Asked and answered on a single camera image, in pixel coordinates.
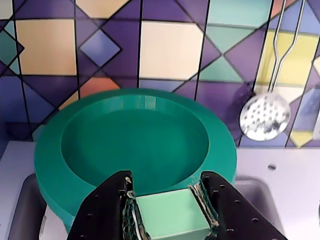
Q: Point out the light green square lid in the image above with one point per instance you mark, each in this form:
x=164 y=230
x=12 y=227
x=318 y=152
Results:
x=170 y=212

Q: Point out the grey sink basin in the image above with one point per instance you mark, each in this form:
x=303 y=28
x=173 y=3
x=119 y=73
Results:
x=255 y=197

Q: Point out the silver perforated skimmer spoon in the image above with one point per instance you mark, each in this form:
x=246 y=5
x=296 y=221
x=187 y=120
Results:
x=265 y=117

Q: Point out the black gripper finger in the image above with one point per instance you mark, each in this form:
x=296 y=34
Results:
x=102 y=212
x=240 y=215

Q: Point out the green round recipient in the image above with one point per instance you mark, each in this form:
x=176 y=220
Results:
x=135 y=140

